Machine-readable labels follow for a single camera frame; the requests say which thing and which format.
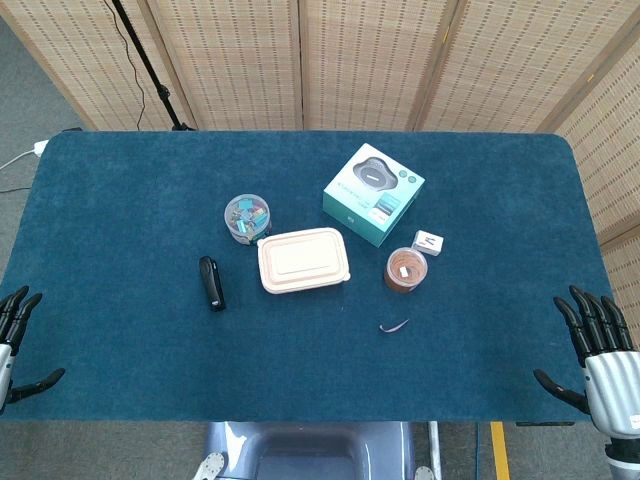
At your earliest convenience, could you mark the cream lidded food container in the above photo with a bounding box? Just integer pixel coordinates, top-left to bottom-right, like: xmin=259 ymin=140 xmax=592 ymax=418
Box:
xmin=256 ymin=227 xmax=351 ymax=295

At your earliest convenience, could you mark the black tripod stand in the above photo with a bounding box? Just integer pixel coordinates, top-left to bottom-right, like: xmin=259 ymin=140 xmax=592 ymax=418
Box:
xmin=110 ymin=0 xmax=197 ymax=132

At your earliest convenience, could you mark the teal speaker product box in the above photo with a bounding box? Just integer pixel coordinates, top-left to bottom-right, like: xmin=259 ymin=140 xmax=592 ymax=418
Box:
xmin=322 ymin=143 xmax=427 ymax=249

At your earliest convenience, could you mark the black stapler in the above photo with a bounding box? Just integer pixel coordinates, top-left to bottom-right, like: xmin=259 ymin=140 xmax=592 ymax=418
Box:
xmin=198 ymin=255 xmax=228 ymax=313

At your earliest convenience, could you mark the clear jar of rubber bands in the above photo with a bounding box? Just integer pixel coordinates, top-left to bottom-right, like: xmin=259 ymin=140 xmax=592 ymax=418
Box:
xmin=383 ymin=246 xmax=429 ymax=293

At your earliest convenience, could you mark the bamboo folding screen panel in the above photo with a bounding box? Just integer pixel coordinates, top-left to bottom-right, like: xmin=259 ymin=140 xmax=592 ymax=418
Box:
xmin=298 ymin=0 xmax=459 ymax=132
xmin=144 ymin=0 xmax=305 ymax=132
xmin=409 ymin=0 xmax=624 ymax=134
xmin=0 ymin=0 xmax=199 ymax=132
xmin=552 ymin=29 xmax=640 ymax=321

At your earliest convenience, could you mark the white power cable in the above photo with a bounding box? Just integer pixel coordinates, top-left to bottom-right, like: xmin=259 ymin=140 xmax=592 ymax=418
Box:
xmin=0 ymin=149 xmax=36 ymax=172

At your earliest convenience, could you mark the yellow floor tape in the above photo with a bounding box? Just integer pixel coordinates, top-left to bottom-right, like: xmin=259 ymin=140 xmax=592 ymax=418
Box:
xmin=489 ymin=422 xmax=511 ymax=480

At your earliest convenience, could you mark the black hanging cable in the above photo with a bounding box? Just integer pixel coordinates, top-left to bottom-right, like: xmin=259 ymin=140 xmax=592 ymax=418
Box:
xmin=103 ymin=0 xmax=147 ymax=132

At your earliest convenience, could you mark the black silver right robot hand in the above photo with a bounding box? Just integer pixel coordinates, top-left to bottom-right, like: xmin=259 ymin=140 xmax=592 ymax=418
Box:
xmin=533 ymin=285 xmax=640 ymax=436

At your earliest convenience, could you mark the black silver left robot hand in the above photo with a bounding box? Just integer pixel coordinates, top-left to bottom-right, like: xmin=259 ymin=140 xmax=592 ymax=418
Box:
xmin=0 ymin=285 xmax=66 ymax=414

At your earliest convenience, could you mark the small white cardboard box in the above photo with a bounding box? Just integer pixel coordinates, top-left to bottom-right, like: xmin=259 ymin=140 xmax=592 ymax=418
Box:
xmin=411 ymin=230 xmax=445 ymax=258

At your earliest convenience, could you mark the blue grey robot torso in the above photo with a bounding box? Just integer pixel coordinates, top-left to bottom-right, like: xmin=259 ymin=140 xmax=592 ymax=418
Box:
xmin=192 ymin=421 xmax=436 ymax=480

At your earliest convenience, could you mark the clear jar of binder clips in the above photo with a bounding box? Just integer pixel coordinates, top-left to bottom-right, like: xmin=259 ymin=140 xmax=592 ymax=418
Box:
xmin=223 ymin=194 xmax=273 ymax=246

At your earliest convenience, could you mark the blue table mat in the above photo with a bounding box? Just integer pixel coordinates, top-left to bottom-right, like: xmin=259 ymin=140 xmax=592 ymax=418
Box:
xmin=0 ymin=130 xmax=612 ymax=424

